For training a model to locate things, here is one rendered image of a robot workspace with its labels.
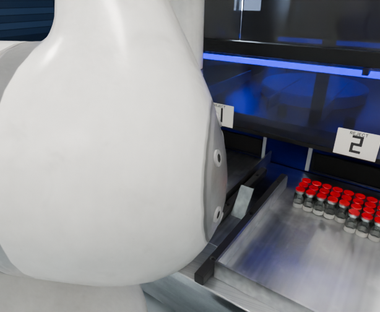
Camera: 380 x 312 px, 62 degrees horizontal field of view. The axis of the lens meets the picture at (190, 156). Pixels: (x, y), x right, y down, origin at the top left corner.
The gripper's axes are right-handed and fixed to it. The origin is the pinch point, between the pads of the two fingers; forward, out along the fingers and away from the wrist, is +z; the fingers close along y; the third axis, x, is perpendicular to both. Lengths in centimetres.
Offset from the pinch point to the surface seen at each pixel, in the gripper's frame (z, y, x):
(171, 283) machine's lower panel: 74, -20, -20
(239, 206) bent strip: 8.9, 0.5, 15.6
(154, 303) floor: 99, -23, -34
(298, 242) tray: 10.9, 2.0, 29.0
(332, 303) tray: 11.0, 12.5, 37.6
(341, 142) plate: -3.0, -18.6, 29.7
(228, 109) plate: -5.1, -18.6, 1.5
